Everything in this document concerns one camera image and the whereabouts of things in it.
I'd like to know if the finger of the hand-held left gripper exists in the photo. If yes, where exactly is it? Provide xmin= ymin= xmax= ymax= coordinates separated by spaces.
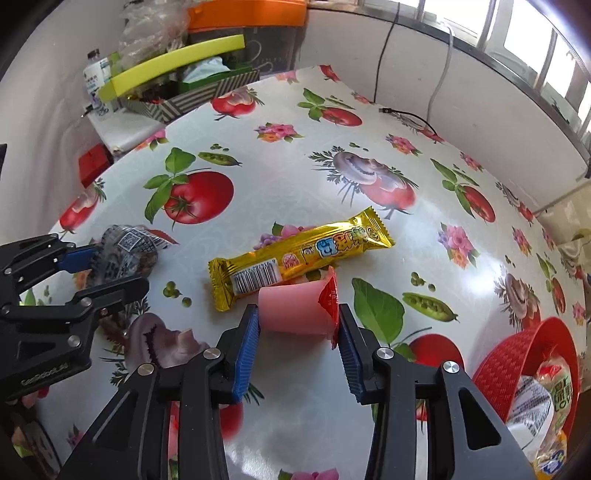
xmin=0 ymin=233 xmax=101 ymax=296
xmin=0 ymin=276 xmax=151 ymax=334

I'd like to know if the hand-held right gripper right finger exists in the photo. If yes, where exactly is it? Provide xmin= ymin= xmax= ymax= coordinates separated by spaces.
xmin=338 ymin=302 xmax=539 ymax=480

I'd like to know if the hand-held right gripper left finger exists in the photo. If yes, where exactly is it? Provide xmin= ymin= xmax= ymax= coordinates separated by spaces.
xmin=58 ymin=304 xmax=262 ymax=480

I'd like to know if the dark snack packet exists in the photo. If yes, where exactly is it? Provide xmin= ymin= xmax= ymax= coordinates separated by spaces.
xmin=90 ymin=224 xmax=180 ymax=301

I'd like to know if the pink jelly cup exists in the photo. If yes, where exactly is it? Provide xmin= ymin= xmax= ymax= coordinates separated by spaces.
xmin=257 ymin=265 xmax=340 ymax=349

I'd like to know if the golden snack bar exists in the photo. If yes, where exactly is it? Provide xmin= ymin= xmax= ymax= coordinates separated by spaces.
xmin=208 ymin=206 xmax=397 ymax=313

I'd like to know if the red plastic basket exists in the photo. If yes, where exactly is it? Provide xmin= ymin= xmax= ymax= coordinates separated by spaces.
xmin=472 ymin=316 xmax=585 ymax=462

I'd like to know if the orange and white snack bag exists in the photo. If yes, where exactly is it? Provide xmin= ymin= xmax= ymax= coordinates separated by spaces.
xmin=505 ymin=376 xmax=555 ymax=437

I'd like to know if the light green snack bag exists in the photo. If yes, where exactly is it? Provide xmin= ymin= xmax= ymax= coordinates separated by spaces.
xmin=538 ymin=360 xmax=578 ymax=425

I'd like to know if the yellow snack bag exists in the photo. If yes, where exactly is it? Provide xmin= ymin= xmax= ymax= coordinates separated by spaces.
xmin=531 ymin=429 xmax=571 ymax=480

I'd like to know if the red box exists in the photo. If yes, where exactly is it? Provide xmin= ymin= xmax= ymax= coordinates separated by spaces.
xmin=78 ymin=143 xmax=114 ymax=188

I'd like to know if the white labelled bottle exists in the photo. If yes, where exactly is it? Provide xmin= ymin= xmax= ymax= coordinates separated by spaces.
xmin=83 ymin=50 xmax=116 ymax=121

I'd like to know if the fruit and flower print tablecloth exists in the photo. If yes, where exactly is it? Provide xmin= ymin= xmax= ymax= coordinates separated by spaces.
xmin=34 ymin=65 xmax=591 ymax=480

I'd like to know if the striped gift box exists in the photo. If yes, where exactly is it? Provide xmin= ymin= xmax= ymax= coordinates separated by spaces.
xmin=124 ymin=65 xmax=262 ymax=123

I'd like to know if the yellow-green box lid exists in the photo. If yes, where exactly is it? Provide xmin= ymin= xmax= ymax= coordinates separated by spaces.
xmin=97 ymin=34 xmax=245 ymax=103

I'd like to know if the white tissue paper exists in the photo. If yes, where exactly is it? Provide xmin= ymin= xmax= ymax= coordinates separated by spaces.
xmin=182 ymin=55 xmax=232 ymax=84

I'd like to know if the clear plastic bag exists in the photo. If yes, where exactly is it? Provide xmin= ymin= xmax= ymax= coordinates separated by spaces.
xmin=117 ymin=0 xmax=195 ymax=61

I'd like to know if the orange box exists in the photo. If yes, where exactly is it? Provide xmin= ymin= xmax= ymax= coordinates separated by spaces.
xmin=187 ymin=0 xmax=308 ymax=33

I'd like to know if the barred window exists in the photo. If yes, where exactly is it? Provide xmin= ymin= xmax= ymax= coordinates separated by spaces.
xmin=355 ymin=0 xmax=591 ymax=153

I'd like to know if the white cable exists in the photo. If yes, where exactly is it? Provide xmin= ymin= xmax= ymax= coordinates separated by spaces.
xmin=425 ymin=25 xmax=458 ymax=123

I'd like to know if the black cable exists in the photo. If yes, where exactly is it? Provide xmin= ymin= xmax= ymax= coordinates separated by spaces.
xmin=372 ymin=0 xmax=446 ymax=139

